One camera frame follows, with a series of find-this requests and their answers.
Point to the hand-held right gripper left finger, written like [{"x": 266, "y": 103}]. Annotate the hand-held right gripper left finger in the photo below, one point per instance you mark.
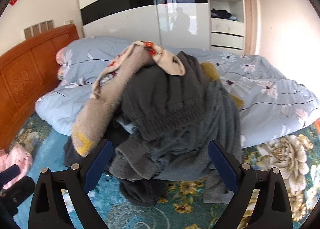
[{"x": 97, "y": 166}]

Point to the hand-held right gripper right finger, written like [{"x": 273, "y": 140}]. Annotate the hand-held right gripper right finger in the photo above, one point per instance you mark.
[{"x": 222, "y": 166}]

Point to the cream printed fleece-lined garment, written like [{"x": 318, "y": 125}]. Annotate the cream printed fleece-lined garment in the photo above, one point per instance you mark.
[{"x": 100, "y": 119}]

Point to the light blue folded clothes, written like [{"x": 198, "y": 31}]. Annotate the light blue folded clothes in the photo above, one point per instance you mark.
[{"x": 234, "y": 18}]

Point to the dark folded clothes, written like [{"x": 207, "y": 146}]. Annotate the dark folded clothes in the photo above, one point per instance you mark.
[{"x": 220, "y": 13}]

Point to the pink patterned cloth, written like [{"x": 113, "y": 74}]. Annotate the pink patterned cloth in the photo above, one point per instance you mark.
[{"x": 20, "y": 159}]

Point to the blue-grey fleece garment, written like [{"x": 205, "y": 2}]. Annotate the blue-grey fleece garment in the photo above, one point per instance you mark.
[{"x": 200, "y": 129}]

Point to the charcoal garment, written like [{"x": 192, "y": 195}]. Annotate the charcoal garment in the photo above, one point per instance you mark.
[{"x": 140, "y": 191}]

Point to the teal floral plush blanket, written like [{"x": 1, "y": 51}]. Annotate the teal floral plush blanket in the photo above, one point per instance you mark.
[{"x": 275, "y": 159}]

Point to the light blue floral quilt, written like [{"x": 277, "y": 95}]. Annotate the light blue floral quilt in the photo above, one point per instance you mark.
[{"x": 262, "y": 109}]

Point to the mustard yellow garment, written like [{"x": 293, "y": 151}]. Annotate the mustard yellow garment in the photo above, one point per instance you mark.
[{"x": 210, "y": 71}]

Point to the dark grey elastic-waist pants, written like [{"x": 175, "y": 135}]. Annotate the dark grey elastic-waist pants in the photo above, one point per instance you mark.
[{"x": 155, "y": 89}]

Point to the pink floral pillow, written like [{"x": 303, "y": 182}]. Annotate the pink floral pillow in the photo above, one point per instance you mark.
[{"x": 63, "y": 59}]

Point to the orange wooden headboard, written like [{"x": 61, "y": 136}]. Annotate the orange wooden headboard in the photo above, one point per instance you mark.
[{"x": 25, "y": 76}]

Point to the white shelf unit with drawers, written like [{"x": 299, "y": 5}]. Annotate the white shelf unit with drawers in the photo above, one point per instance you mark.
[{"x": 227, "y": 27}]

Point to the white and black wardrobe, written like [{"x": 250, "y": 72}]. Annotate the white and black wardrobe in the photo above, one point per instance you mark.
[{"x": 120, "y": 24}]

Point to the wooden door frame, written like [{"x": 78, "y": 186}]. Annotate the wooden door frame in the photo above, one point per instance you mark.
[{"x": 250, "y": 19}]

